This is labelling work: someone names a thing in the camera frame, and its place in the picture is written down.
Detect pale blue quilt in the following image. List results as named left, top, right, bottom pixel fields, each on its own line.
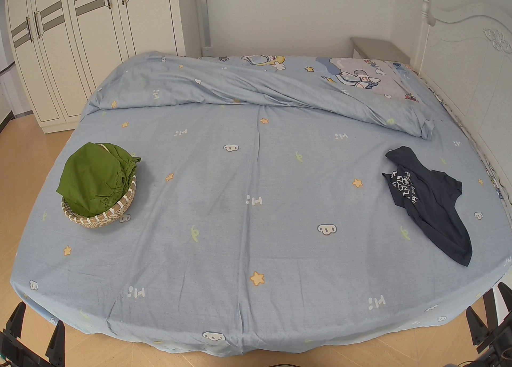
left=86, top=51, right=435, bottom=141

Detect bed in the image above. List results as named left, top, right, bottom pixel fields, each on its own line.
left=9, top=0, right=512, bottom=356

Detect green shorts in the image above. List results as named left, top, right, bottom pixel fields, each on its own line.
left=56, top=142, right=142, bottom=217

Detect grey bedside table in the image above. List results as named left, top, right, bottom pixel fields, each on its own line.
left=350, top=36, right=412, bottom=65

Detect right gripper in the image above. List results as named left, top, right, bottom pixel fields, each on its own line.
left=466, top=281, right=512, bottom=358

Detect white wall pipe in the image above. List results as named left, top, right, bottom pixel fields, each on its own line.
left=193, top=0, right=213, bottom=56

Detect round woven basket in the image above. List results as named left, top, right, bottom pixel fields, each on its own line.
left=61, top=173, right=137, bottom=229

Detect white cable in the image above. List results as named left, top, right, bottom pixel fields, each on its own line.
left=419, top=24, right=433, bottom=74

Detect pale printed pillow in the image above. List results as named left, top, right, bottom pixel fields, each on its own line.
left=316, top=56, right=421, bottom=102

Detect white wardrobe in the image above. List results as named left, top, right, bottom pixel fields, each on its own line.
left=4, top=0, right=186, bottom=134

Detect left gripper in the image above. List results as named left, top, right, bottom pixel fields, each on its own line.
left=0, top=301, right=66, bottom=367

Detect dark blue printed T-shirt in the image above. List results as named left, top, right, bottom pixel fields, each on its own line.
left=381, top=146, right=473, bottom=267

